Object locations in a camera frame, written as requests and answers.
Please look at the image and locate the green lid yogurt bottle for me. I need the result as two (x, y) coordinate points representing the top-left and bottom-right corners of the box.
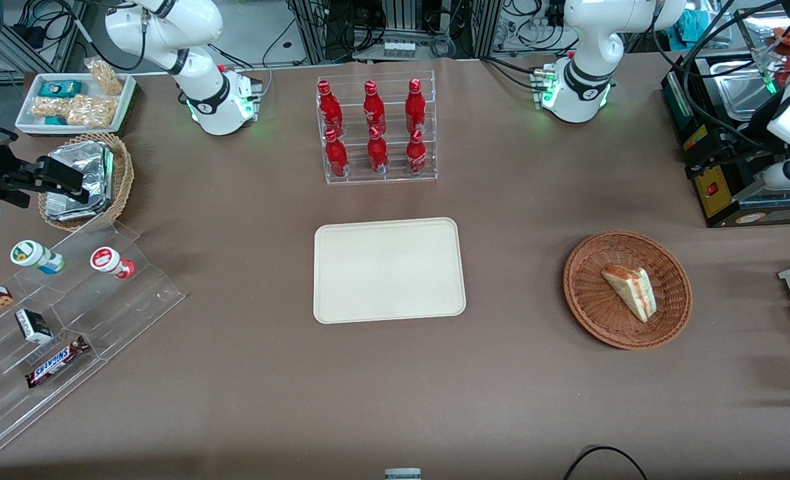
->
(10, 240), (65, 275)

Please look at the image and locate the black looped cable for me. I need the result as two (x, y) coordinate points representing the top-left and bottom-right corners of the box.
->
(563, 445), (648, 480)

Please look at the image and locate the tan deep wicker basket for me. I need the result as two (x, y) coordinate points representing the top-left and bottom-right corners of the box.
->
(37, 133), (135, 233)

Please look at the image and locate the brown round wicker basket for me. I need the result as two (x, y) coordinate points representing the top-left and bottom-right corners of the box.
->
(563, 230), (693, 351)

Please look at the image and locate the teal cloth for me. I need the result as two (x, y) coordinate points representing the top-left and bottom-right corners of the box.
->
(677, 8), (720, 42)

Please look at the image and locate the triangular sandwich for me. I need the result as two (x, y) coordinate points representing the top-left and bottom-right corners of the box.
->
(601, 265), (657, 323)

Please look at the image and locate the red cola bottle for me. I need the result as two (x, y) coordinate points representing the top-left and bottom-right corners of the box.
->
(324, 128), (349, 178)
(367, 125), (390, 175)
(405, 78), (427, 133)
(317, 79), (344, 135)
(363, 79), (386, 131)
(406, 128), (428, 176)

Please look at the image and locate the steel warmer pan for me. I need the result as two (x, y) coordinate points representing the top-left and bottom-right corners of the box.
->
(709, 60), (781, 122)

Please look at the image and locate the clear acrylic bottle rack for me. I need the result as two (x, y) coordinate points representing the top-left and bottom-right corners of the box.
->
(315, 69), (439, 187)

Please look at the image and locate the black food warmer case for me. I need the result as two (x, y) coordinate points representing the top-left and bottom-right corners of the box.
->
(661, 7), (790, 229)

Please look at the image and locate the red lid yogurt bottle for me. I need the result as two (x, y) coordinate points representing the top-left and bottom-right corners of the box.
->
(90, 247), (136, 280)

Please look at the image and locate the clear bag of nuts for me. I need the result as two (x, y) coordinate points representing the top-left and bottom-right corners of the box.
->
(85, 57), (124, 96)

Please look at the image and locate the brown Snickers bar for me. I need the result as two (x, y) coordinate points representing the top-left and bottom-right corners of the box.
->
(25, 335), (91, 389)

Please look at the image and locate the silver foil wrapped package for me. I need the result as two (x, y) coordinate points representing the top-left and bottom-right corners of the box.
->
(45, 141), (115, 222)

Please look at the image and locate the beige rectangular serving tray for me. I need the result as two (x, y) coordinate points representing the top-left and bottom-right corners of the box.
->
(313, 217), (467, 325)

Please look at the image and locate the clear acrylic stepped stand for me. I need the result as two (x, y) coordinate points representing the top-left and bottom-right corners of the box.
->
(0, 223), (186, 453)

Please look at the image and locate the white rectangular snack tray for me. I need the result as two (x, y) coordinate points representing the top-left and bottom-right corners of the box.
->
(14, 71), (137, 137)

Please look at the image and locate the teal snack box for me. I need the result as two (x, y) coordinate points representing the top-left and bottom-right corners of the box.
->
(39, 80), (83, 98)

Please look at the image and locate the small black white carton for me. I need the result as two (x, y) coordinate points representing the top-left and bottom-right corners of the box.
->
(15, 309), (54, 345)

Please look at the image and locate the large clear bag of crackers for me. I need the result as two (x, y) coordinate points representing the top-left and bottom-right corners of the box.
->
(66, 95), (118, 129)

